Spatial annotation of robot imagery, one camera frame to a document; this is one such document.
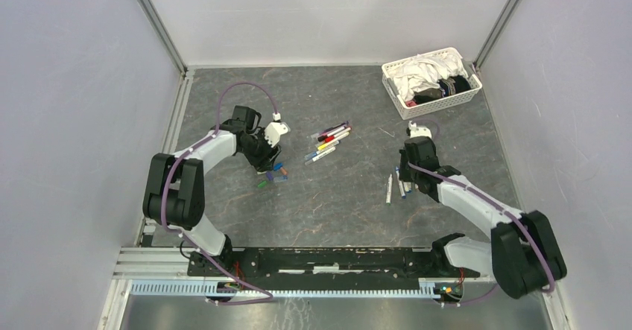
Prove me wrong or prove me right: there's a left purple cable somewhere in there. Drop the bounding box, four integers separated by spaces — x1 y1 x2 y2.
160 81 282 306

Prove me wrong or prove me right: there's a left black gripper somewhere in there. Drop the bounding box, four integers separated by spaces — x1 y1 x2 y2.
240 128 282 174

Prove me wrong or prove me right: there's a white slotted cable duct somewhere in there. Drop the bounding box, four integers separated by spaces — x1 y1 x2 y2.
130 280 440 299

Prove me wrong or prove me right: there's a white cloth in basket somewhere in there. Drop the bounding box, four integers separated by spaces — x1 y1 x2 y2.
388 51 469 101

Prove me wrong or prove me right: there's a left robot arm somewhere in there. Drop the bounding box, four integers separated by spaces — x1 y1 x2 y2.
142 106 290 276

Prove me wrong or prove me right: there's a white plastic basket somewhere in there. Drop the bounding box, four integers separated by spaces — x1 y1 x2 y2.
382 47 482 120

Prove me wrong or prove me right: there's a black cloth in basket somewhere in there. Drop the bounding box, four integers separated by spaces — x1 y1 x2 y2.
413 75 471 105

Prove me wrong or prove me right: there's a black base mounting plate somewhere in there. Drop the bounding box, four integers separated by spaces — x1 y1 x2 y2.
218 247 480 292

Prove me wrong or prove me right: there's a purple cable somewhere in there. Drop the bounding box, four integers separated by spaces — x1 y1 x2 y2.
160 81 282 306
407 118 557 306

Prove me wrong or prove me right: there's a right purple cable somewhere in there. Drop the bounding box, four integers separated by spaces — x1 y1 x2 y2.
407 118 557 306

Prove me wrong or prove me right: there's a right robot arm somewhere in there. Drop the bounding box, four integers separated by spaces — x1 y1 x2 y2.
399 136 567 299

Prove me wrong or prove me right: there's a dark blue cap marker pen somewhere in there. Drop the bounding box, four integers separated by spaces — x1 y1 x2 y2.
395 166 406 199

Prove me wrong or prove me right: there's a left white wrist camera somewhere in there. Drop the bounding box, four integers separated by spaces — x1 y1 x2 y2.
264 112 291 147

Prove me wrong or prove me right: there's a black cap marker pen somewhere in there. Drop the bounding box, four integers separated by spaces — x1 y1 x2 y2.
311 121 349 142

